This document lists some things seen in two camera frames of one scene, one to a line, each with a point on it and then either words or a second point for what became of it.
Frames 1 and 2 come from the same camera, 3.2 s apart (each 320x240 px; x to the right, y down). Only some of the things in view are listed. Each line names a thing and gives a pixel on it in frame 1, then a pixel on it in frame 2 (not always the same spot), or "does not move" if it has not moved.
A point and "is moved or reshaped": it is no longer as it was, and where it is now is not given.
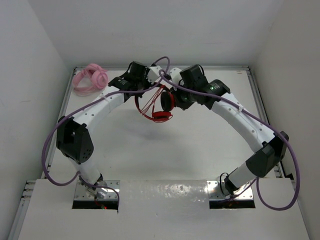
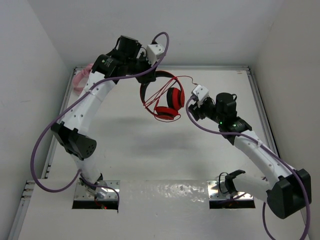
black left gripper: x=148 y=83 to x=146 y=78
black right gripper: x=183 y=105 to x=196 y=110
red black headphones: x=167 y=101 is moved or reshaped
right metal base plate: x=217 y=190 does not move
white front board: x=161 y=210 does not move
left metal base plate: x=82 y=192 does not move
